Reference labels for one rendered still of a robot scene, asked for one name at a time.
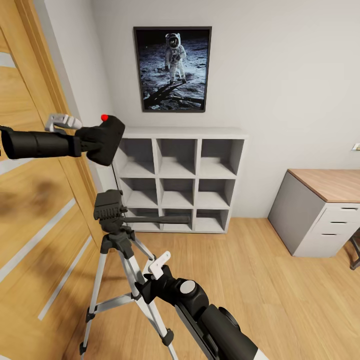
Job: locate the bookcase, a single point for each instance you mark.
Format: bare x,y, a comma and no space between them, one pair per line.
180,199

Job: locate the painting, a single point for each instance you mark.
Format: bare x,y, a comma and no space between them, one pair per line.
173,67

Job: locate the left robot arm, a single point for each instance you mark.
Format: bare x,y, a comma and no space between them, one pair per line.
53,143

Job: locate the digital camera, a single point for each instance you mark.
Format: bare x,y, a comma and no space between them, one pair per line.
109,134

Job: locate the camera tripod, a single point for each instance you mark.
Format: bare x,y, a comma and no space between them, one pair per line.
108,210

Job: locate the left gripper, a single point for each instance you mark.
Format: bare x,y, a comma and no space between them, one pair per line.
55,144

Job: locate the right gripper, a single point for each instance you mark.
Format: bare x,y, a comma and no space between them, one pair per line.
154,288

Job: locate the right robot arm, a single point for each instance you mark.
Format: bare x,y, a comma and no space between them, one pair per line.
216,330

